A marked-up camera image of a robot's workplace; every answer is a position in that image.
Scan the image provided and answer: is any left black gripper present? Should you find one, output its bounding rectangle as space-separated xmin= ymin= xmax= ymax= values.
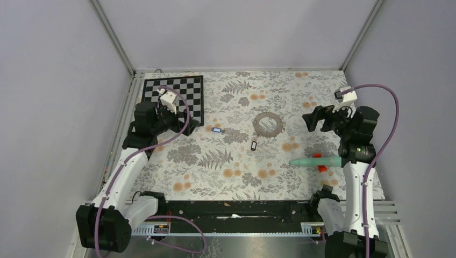
xmin=151 ymin=103 xmax=198 ymax=136

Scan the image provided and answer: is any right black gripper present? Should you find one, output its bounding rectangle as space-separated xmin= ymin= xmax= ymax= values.
xmin=302 ymin=101 xmax=354 ymax=139

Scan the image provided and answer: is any blue key tag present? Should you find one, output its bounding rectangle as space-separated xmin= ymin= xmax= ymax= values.
xmin=211 ymin=127 xmax=223 ymax=133

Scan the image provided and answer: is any black key tag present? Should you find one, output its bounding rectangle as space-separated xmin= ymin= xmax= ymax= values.
xmin=251 ymin=141 xmax=258 ymax=151

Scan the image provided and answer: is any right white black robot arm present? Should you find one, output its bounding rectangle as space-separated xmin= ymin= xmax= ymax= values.
xmin=302 ymin=105 xmax=389 ymax=257

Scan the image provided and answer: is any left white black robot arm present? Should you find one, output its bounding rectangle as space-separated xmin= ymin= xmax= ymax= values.
xmin=76 ymin=102 xmax=198 ymax=257

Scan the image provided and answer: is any black white checkerboard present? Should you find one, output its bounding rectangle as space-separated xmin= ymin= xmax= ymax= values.
xmin=141 ymin=75 xmax=205 ymax=127

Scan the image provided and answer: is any teal cylindrical tool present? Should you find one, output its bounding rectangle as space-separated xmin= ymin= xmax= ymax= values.
xmin=289 ymin=156 xmax=343 ymax=167

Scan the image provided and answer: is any orange plastic piece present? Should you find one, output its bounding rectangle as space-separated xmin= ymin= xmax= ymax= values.
xmin=313 ymin=153 xmax=327 ymax=173

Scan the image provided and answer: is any floral table mat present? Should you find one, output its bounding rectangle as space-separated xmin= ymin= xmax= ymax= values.
xmin=130 ymin=71 xmax=347 ymax=200

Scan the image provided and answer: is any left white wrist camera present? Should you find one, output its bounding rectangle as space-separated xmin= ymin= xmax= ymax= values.
xmin=157 ymin=89 xmax=179 ymax=114

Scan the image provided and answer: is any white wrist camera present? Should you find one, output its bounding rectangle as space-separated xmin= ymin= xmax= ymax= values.
xmin=334 ymin=87 xmax=358 ymax=110
xmin=157 ymin=89 xmax=179 ymax=114

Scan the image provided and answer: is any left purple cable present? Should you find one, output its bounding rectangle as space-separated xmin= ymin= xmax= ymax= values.
xmin=93 ymin=85 xmax=208 ymax=258

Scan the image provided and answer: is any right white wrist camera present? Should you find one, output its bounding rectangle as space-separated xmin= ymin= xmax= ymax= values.
xmin=334 ymin=87 xmax=358 ymax=110

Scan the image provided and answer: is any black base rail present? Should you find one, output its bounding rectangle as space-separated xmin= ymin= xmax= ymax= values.
xmin=132 ymin=200 xmax=345 ymax=234

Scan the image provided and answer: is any slotted cable duct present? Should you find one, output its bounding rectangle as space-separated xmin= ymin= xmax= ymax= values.
xmin=132 ymin=221 xmax=320 ymax=237

